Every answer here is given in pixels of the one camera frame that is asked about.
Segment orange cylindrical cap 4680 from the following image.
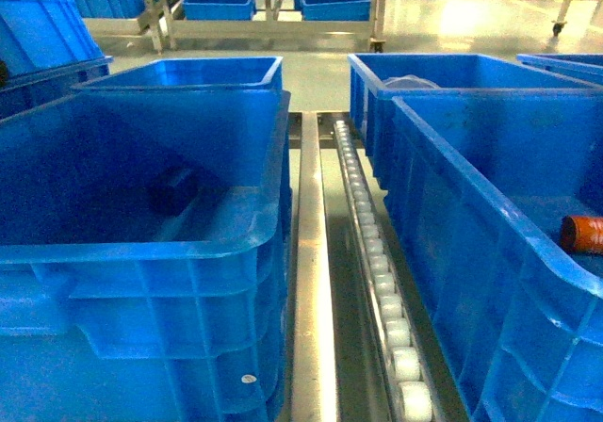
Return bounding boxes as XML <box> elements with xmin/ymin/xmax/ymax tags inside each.
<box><xmin>560</xmin><ymin>216</ymin><xmax>602</xmax><ymax>254</ymax></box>

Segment steel shelf rack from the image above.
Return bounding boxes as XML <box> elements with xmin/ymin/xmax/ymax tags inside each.
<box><xmin>280</xmin><ymin>111</ymin><xmax>394</xmax><ymax>421</ymax></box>

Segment blue bin behind left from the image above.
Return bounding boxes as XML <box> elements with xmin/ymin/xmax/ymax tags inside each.
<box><xmin>73</xmin><ymin>56</ymin><xmax>284</xmax><ymax>91</ymax></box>

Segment blue bin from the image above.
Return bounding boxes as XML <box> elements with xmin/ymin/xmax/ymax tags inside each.
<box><xmin>386</xmin><ymin>91</ymin><xmax>602</xmax><ymax>421</ymax></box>
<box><xmin>73</xmin><ymin>56</ymin><xmax>284</xmax><ymax>91</ymax></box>
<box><xmin>348</xmin><ymin>53</ymin><xmax>602</xmax><ymax>189</ymax></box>
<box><xmin>1</xmin><ymin>89</ymin><xmax>291</xmax><ymax>421</ymax></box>

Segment blue bin behind right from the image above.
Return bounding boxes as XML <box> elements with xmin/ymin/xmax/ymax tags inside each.
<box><xmin>348</xmin><ymin>53</ymin><xmax>602</xmax><ymax>189</ymax></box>

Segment blue bin near left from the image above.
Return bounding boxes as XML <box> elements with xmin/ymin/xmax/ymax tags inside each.
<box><xmin>1</xmin><ymin>89</ymin><xmax>291</xmax><ymax>421</ymax></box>

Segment blue bin near right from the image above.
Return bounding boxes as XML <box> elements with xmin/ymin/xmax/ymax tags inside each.
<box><xmin>386</xmin><ymin>91</ymin><xmax>602</xmax><ymax>421</ymax></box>

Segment white roller track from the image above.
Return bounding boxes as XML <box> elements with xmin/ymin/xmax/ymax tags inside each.
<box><xmin>333</xmin><ymin>121</ymin><xmax>434</xmax><ymax>421</ymax></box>

